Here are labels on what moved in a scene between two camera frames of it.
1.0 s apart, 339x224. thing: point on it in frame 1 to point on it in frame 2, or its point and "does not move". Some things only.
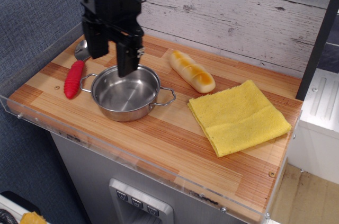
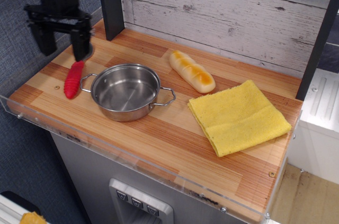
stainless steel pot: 127,98 does not move
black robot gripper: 116,3 to 59,8
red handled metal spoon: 74,75 does not move
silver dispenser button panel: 131,205 does not move
